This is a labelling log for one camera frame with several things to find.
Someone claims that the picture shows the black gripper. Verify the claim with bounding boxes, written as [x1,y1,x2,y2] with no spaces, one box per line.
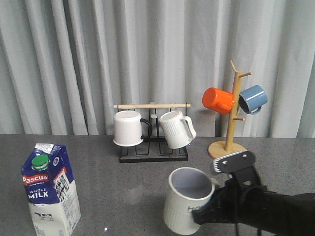
[192,150,264,225]

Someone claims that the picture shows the white HOME mug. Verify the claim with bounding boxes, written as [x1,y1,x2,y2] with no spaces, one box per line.
[163,167,215,236]

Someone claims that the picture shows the blue white milk carton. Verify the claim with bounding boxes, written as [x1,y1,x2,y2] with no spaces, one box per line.
[21,143,81,236]

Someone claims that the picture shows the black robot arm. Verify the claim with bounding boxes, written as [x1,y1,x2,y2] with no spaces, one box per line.
[192,151,315,236]

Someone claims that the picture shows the wooden mug tree stand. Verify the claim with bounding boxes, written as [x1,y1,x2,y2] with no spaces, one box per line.
[208,60,252,159]

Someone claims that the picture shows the white ribbed mug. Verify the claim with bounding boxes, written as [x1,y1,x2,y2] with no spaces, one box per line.
[159,111,196,149]

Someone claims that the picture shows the orange enamel mug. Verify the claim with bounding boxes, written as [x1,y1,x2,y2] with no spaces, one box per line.
[202,87,234,115]

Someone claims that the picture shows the blue enamel mug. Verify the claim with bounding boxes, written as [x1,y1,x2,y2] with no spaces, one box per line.
[239,85,268,115]

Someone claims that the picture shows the grey curtain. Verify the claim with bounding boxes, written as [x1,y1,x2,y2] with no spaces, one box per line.
[0,0,315,138]

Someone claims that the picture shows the black wire mug rack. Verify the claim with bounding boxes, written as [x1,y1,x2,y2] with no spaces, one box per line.
[114,102,191,163]

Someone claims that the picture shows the white mug black handle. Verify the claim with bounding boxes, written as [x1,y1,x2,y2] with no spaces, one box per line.
[113,110,152,147]

